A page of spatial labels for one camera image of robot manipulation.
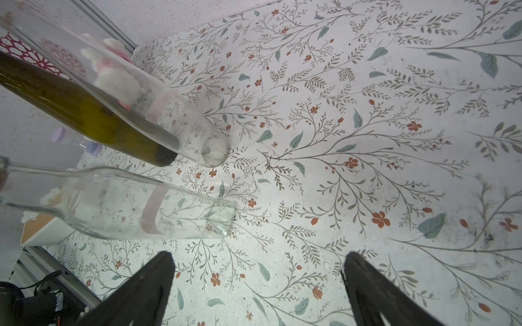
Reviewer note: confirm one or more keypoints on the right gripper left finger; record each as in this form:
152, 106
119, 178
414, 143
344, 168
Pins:
141, 300

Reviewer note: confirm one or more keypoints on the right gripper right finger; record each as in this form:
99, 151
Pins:
374, 299

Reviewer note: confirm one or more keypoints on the dark green wine bottle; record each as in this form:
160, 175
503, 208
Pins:
72, 105

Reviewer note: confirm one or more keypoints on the tall clear corked bottle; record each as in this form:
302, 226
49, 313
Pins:
149, 106

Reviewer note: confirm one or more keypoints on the white plush toy pink shirt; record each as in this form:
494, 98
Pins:
112, 77

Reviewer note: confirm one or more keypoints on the clear bottle with red label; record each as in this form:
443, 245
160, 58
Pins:
113, 204

